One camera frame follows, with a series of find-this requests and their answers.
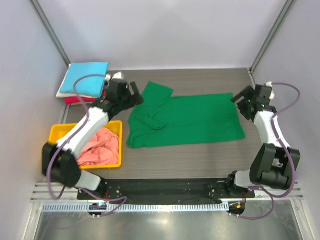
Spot right aluminium frame post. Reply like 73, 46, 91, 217
248, 0, 297, 75

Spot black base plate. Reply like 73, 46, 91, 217
91, 178, 256, 203

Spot aluminium frame post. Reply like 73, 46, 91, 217
29, 0, 71, 66
248, 0, 297, 75

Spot left aluminium frame post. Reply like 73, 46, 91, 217
29, 0, 71, 66

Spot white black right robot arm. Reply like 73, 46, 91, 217
225, 82, 301, 198

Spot light blue folded shirt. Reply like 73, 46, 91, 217
60, 62, 110, 94

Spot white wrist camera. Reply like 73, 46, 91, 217
108, 72, 124, 82
265, 81, 275, 101

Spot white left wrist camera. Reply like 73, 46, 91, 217
108, 72, 124, 82

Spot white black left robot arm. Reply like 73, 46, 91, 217
42, 78, 144, 200

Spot cream folded shirt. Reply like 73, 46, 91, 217
56, 87, 98, 98

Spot red folded shirt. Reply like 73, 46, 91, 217
64, 88, 103, 105

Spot green t shirt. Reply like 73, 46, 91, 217
126, 82, 246, 149

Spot yellow plastic bin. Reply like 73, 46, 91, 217
47, 120, 124, 171

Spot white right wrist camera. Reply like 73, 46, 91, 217
265, 81, 275, 101

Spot white slotted cable duct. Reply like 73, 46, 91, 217
41, 201, 229, 213

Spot tan folded shirt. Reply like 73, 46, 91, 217
101, 74, 112, 99

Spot pink t shirt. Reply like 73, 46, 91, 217
77, 127, 119, 166

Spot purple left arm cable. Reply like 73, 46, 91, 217
46, 74, 128, 218

